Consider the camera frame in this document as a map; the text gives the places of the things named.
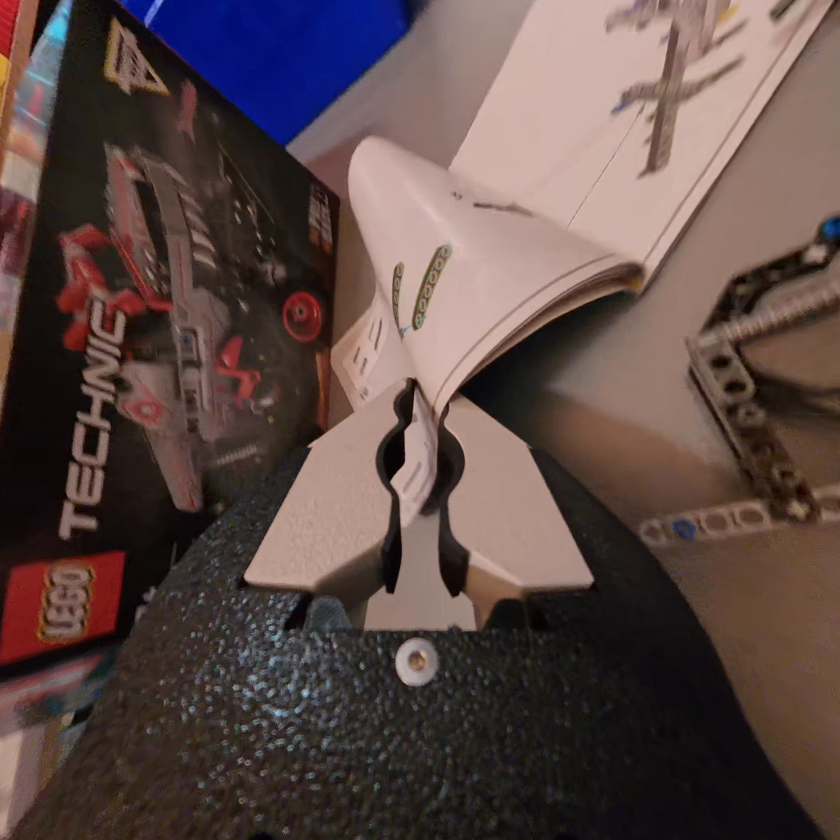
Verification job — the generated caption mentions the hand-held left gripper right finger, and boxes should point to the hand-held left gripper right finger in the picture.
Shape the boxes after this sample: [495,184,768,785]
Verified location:
[436,394,595,598]

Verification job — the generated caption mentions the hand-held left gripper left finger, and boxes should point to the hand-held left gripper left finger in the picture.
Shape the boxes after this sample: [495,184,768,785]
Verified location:
[243,377,418,595]

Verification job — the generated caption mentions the grey black brick model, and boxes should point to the grey black brick model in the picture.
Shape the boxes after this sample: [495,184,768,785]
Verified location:
[638,212,840,547]

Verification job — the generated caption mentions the white instruction booklet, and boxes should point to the white instruction booklet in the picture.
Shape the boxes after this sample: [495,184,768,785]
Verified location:
[330,0,836,521]

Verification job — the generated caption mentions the grey desk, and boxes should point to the grey desk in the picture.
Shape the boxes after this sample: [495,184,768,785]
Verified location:
[287,0,840,840]

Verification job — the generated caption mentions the black toy truck box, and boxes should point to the black toy truck box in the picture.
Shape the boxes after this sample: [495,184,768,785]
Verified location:
[0,0,343,665]

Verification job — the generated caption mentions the blue plastic bin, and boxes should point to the blue plastic bin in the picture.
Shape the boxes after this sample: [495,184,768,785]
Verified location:
[117,0,422,147]

